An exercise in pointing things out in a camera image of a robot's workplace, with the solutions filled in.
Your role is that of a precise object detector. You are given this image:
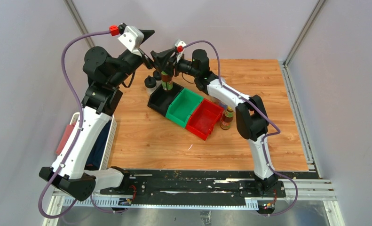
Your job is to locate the white laundry basket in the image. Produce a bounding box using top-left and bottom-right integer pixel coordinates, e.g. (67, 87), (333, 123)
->
(66, 112), (117, 170)

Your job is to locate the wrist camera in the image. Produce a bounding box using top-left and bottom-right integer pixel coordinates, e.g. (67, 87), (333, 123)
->
(174, 39), (187, 63)
(118, 25), (144, 57)

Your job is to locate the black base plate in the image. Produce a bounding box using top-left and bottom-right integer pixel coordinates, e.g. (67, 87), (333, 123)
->
(98, 169), (286, 207)

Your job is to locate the green label sauce bottle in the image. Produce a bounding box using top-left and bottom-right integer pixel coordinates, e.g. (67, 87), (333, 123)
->
(161, 71), (173, 91)

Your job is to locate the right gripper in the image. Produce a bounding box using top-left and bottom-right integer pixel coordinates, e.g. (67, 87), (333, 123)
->
(163, 52), (200, 78)

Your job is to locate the pink cloth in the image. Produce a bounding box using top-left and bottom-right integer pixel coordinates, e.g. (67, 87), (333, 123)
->
(55, 124), (74, 155)

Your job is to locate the navy cloth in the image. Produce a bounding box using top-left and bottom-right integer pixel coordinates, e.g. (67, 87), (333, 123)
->
(85, 121), (112, 170)

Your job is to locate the black storage bin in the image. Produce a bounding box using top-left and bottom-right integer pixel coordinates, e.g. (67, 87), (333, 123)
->
(147, 82), (184, 117)

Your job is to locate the green storage bin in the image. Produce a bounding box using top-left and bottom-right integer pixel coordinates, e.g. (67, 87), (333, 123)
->
(166, 88), (203, 128)

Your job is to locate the rear squeeze bottle black cap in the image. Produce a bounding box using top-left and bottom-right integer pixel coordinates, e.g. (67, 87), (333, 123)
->
(153, 70), (162, 81)

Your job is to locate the blue spice jar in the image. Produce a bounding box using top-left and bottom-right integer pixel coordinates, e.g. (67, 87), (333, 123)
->
(211, 97), (220, 104)

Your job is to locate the red storage bin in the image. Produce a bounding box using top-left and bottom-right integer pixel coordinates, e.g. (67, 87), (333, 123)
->
(185, 98), (224, 141)

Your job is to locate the corner aluminium post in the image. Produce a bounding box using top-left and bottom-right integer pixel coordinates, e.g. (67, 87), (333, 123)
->
(283, 0), (327, 67)
(63, 0), (95, 56)

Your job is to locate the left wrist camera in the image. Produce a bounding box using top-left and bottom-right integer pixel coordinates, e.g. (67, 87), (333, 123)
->
(118, 25), (144, 57)

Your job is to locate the squeeze bottle black cap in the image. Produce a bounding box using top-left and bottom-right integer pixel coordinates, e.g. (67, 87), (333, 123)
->
(153, 70), (162, 81)
(144, 76), (157, 96)

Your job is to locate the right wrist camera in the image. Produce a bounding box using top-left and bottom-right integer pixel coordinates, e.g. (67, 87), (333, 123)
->
(174, 39), (187, 63)

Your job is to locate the left corner aluminium post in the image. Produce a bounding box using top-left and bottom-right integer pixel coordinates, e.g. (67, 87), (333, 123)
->
(63, 0), (95, 56)

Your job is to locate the aluminium frame rail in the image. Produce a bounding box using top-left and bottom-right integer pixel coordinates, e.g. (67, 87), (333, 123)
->
(51, 179), (337, 210)

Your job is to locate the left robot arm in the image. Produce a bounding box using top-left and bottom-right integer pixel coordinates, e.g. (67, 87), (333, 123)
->
(39, 26), (164, 201)

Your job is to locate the red label sauce bottle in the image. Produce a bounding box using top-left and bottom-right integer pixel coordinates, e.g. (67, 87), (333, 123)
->
(220, 106), (234, 130)

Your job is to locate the front squeeze bottle black cap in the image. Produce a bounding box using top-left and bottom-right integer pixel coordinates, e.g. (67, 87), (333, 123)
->
(144, 76), (157, 96)

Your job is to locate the right corner aluminium post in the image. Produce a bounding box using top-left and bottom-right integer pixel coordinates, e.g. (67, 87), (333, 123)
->
(283, 0), (327, 67)

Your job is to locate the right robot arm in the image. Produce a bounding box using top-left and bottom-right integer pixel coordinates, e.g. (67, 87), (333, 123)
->
(152, 46), (278, 197)

